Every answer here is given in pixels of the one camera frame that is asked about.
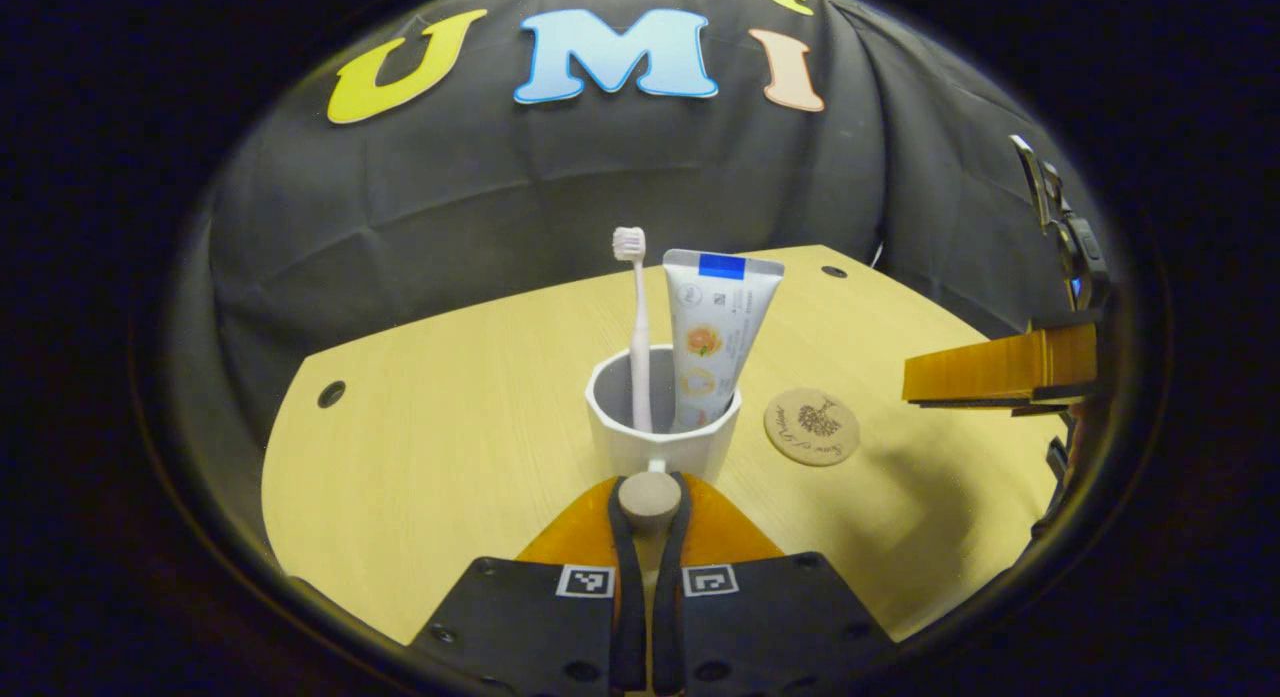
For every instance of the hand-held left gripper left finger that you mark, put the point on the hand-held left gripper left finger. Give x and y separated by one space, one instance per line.
628 617

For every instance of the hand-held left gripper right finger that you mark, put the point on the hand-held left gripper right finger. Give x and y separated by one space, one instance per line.
668 617

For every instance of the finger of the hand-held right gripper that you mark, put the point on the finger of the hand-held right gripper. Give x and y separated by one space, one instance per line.
1050 403
1000 367

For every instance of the round cork coaster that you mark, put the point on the round cork coaster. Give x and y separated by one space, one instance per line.
812 427

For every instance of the pale pink toothbrush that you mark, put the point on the pale pink toothbrush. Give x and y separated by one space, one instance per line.
640 347

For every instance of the white toothpaste tube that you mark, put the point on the white toothpaste tube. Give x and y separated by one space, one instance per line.
715 337

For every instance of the black backdrop cloth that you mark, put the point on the black backdrop cloth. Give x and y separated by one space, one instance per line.
450 197

